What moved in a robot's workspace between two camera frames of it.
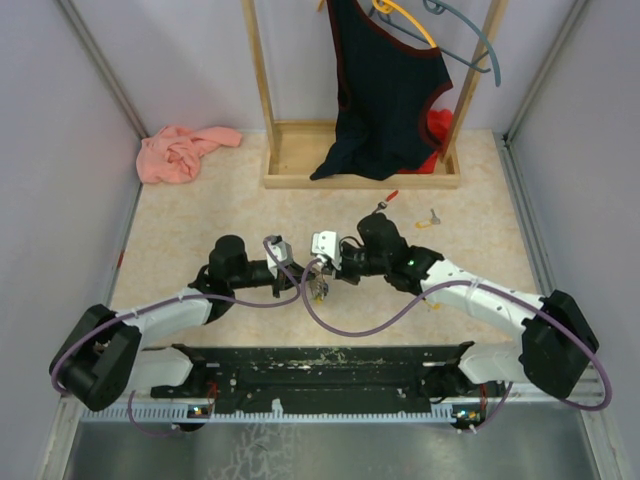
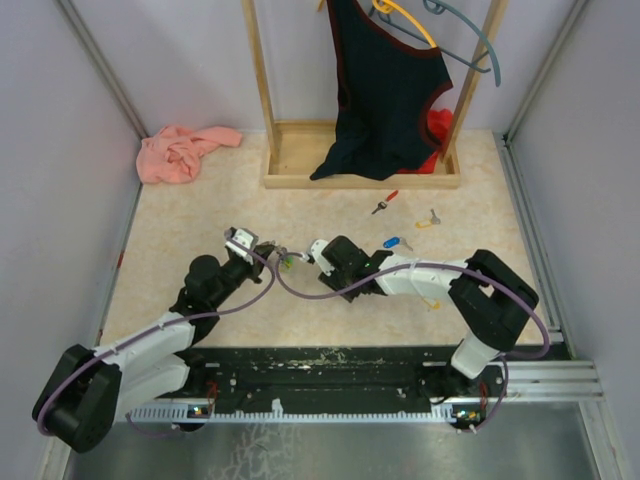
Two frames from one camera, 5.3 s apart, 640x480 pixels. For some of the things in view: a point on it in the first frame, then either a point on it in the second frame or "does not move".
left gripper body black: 280,283 → 244,271
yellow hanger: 386,7 does not move
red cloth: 439,123 does not move
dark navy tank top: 382,90 does not move
